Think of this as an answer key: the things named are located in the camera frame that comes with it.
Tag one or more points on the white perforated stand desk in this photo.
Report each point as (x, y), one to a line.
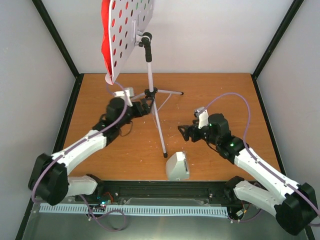
(128, 19)

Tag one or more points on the red sheet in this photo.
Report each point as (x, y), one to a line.
(106, 7)

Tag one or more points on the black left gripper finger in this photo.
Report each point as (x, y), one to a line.
(146, 110)
(146, 102)

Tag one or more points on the white metronome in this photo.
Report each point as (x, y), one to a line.
(177, 167)

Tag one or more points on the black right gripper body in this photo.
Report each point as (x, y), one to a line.
(200, 137)

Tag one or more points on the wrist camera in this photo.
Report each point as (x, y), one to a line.
(201, 115)
(126, 95)

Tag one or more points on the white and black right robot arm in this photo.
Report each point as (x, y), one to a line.
(293, 205)

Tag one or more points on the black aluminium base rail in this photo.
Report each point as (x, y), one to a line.
(213, 192)

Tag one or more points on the light blue slotted cable duct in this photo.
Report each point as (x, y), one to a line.
(137, 210)

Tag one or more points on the white tripod music stand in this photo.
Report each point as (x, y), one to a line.
(144, 40)

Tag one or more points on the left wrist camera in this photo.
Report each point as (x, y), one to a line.
(126, 95)

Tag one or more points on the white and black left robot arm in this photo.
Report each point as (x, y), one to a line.
(50, 178)

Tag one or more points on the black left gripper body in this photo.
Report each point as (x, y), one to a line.
(138, 112)

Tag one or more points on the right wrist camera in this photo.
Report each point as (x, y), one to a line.
(201, 115)

